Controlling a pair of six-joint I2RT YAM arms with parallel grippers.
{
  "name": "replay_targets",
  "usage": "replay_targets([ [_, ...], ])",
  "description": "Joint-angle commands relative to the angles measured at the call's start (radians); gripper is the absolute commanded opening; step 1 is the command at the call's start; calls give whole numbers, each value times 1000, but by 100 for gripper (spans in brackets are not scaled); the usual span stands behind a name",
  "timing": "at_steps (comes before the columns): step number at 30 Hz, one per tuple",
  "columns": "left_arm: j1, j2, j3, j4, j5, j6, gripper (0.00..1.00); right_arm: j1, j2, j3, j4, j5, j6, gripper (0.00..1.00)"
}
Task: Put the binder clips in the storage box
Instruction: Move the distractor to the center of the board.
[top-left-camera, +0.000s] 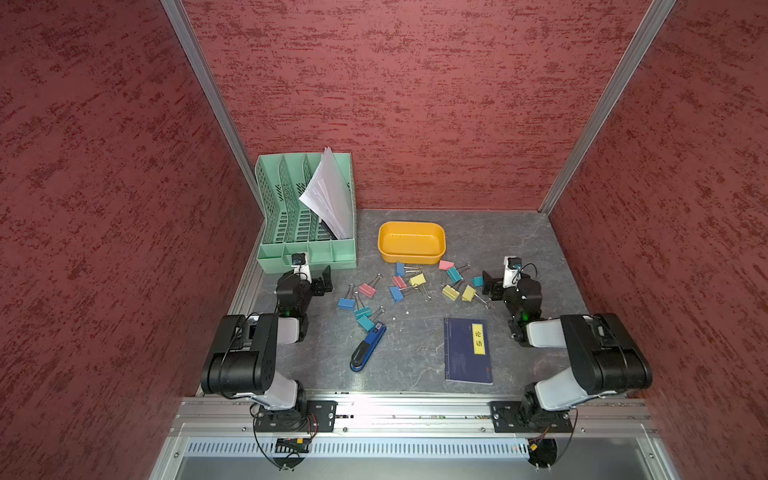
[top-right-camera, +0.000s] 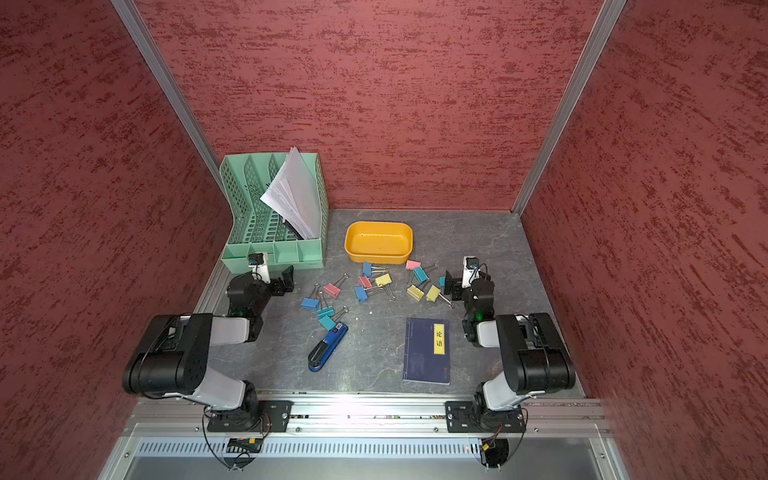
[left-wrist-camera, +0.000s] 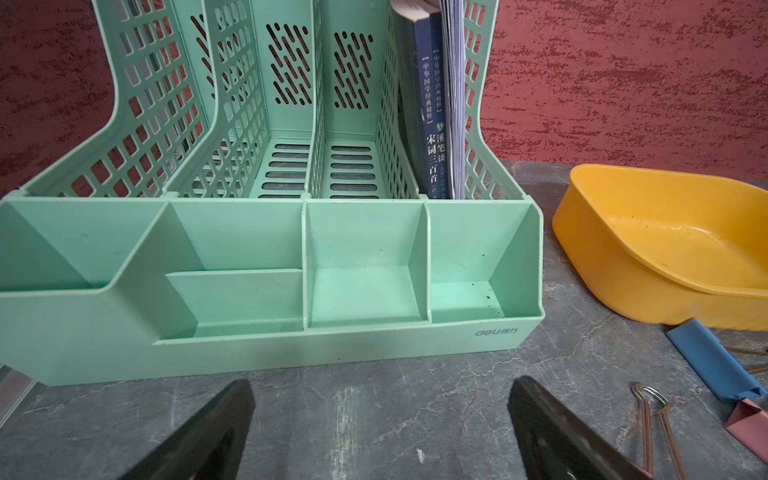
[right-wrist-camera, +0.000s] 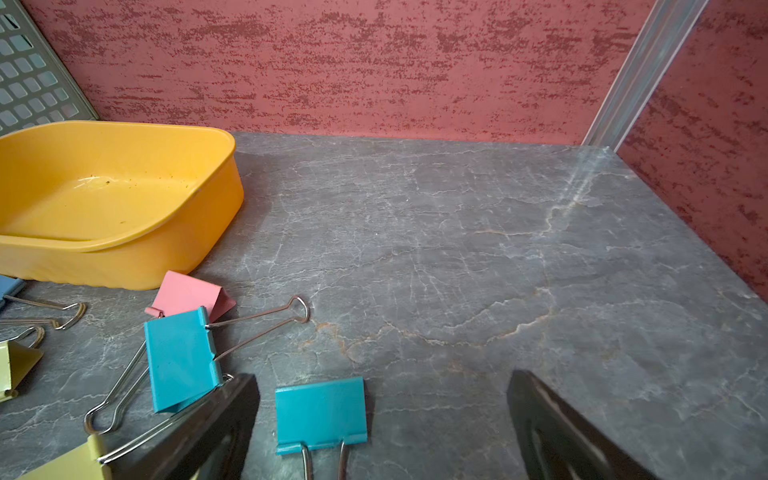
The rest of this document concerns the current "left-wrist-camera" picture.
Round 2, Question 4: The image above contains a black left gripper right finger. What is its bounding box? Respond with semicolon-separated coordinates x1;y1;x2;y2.
507;376;649;479

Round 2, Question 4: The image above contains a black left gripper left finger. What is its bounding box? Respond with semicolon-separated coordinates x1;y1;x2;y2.
122;379;255;479

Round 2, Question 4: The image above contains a yellow plastic storage box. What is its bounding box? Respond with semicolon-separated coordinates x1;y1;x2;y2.
552;164;767;331

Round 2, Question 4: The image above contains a blue binder clip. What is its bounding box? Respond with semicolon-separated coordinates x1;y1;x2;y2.
666;319;767;403

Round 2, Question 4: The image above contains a pink binder clip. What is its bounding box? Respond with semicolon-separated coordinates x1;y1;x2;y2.
630;383;767;479

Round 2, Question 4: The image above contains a green plastic file organizer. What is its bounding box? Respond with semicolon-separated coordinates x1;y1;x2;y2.
1;1;545;386

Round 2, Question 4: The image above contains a dark blue paperback book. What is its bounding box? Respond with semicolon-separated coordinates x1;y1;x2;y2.
390;1;450;199

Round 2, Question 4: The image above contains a white paper stack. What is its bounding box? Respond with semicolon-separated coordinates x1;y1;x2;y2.
440;0;466;200

